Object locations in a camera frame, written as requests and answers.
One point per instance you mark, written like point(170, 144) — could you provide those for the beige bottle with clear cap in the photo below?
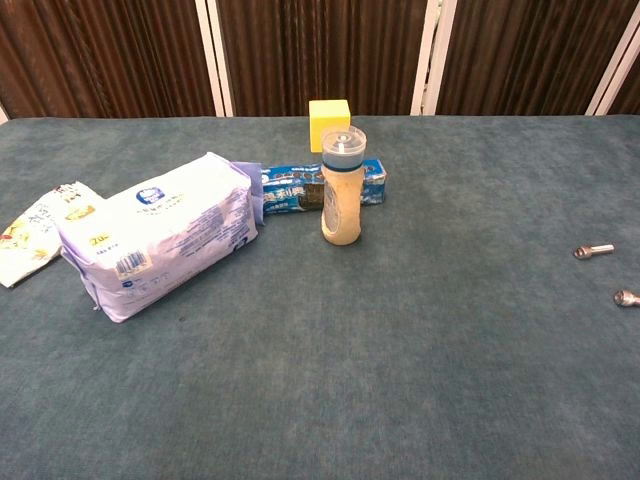
point(341, 210)

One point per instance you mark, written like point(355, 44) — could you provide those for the blue cookie box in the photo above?
point(292, 192)

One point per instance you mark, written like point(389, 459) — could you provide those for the yellow cube block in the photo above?
point(322, 120)

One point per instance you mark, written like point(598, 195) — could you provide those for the purple white tissue pack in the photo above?
point(165, 230)

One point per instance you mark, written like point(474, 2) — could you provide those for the brown white-framed screen panel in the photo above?
point(525, 55)
point(100, 55)
point(320, 50)
point(631, 90)

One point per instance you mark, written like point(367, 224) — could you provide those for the white yellow snack bag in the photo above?
point(30, 240)

